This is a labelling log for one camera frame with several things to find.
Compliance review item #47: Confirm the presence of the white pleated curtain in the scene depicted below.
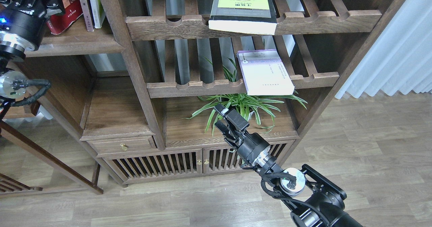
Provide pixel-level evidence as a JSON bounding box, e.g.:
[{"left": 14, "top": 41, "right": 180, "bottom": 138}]
[{"left": 335, "top": 0, "right": 432, "bottom": 99}]

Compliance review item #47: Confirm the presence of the white green upright book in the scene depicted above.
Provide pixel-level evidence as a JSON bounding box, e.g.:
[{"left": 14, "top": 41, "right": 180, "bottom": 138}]
[{"left": 90, "top": 0, "right": 106, "bottom": 29}]

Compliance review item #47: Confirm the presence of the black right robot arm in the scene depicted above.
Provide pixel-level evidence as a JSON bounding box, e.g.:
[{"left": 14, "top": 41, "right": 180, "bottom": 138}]
[{"left": 214, "top": 104, "right": 361, "bottom": 227}]

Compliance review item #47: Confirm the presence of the pale lilac white book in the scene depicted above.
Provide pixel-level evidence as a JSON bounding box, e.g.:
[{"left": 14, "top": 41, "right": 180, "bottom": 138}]
[{"left": 237, "top": 49, "right": 295, "bottom": 96}]

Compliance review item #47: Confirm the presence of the red rescue guide book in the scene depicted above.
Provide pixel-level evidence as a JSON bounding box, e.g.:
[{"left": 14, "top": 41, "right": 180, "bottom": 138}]
[{"left": 47, "top": 0, "right": 82, "bottom": 35}]

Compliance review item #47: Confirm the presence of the dark wooden bookshelf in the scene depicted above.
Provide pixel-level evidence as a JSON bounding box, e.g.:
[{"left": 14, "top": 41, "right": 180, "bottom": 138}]
[{"left": 9, "top": 0, "right": 406, "bottom": 186}]

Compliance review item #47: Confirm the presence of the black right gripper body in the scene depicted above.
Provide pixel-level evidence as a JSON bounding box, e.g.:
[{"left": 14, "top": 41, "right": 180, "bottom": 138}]
[{"left": 222, "top": 109, "right": 271, "bottom": 167}]

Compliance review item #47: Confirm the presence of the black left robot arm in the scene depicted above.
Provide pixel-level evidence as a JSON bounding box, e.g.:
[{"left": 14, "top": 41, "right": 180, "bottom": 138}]
[{"left": 0, "top": 0, "right": 65, "bottom": 118}]

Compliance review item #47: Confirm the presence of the brass drawer knob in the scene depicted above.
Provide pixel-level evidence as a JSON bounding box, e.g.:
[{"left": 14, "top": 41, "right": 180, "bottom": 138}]
[{"left": 120, "top": 143, "right": 128, "bottom": 151}]

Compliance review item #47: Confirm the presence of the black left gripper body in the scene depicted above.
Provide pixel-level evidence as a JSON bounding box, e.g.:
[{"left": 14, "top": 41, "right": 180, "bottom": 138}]
[{"left": 1, "top": 0, "right": 65, "bottom": 52}]

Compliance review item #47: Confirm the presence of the yellow and black thick book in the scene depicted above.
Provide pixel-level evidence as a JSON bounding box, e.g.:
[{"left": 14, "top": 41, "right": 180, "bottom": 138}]
[{"left": 208, "top": 0, "right": 277, "bottom": 35}]

